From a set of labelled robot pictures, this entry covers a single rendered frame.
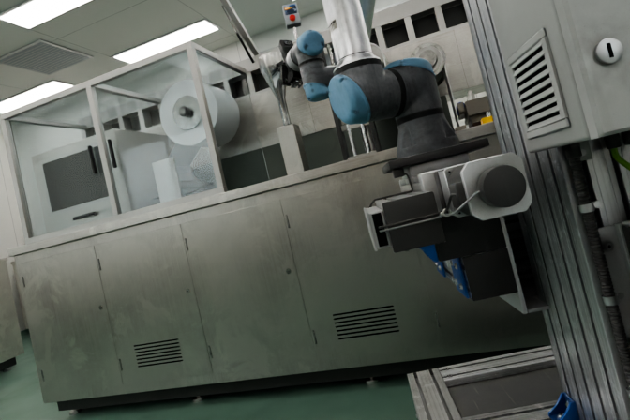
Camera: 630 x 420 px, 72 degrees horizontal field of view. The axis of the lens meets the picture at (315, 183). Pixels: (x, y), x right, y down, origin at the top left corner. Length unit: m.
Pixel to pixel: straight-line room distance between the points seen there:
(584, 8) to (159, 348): 2.04
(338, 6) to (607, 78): 0.65
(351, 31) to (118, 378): 1.94
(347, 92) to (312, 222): 0.87
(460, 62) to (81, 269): 2.10
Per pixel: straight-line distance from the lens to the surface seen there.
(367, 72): 1.01
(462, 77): 2.31
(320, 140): 2.37
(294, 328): 1.89
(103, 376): 2.49
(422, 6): 2.42
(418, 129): 1.05
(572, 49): 0.59
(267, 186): 1.79
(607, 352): 0.85
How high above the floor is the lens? 0.76
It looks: 3 degrees up
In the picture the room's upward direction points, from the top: 13 degrees counter-clockwise
